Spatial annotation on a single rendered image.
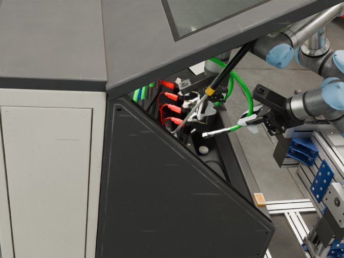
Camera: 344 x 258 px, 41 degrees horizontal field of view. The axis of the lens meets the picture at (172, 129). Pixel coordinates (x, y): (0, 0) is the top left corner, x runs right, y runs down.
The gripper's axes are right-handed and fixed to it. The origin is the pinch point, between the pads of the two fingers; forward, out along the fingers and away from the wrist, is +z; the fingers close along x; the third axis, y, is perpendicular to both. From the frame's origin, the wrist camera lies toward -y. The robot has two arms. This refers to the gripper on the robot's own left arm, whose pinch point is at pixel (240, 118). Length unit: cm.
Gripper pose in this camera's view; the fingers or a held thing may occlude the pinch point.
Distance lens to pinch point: 149.4
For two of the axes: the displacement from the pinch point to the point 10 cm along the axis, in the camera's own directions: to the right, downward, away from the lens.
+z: -6.4, 2.1, 7.4
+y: 6.1, 7.2, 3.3
